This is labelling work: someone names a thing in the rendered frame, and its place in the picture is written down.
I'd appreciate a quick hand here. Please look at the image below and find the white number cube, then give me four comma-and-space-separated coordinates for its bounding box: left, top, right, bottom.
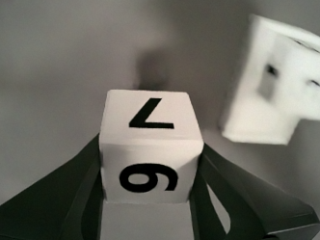
99, 90, 203, 204
261, 35, 320, 121

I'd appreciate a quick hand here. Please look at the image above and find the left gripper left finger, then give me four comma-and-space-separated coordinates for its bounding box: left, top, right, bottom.
0, 132, 104, 240

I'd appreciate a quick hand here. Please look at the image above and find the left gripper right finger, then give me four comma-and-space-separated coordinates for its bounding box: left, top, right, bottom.
189, 142, 320, 240

